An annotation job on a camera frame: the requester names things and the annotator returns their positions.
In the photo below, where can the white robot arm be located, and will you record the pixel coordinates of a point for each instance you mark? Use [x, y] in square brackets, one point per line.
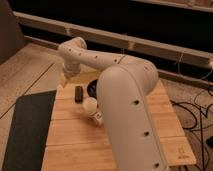
[121, 91]

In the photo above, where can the black eraser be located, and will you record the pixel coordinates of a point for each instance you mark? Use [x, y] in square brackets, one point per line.
[78, 94]

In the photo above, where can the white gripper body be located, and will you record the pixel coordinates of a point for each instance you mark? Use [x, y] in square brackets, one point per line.
[71, 69]

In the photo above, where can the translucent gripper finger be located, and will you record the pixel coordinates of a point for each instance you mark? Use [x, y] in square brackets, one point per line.
[84, 77]
[63, 82]

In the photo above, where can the black bowl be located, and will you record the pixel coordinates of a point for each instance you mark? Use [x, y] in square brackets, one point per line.
[91, 89]

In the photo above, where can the wooden board table top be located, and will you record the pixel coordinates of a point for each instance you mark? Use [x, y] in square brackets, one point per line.
[75, 144]

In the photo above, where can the wooden wall rail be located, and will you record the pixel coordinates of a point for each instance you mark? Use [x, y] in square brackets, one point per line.
[152, 48]

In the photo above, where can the dark floor mat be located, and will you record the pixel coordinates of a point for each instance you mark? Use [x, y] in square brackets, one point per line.
[28, 132]

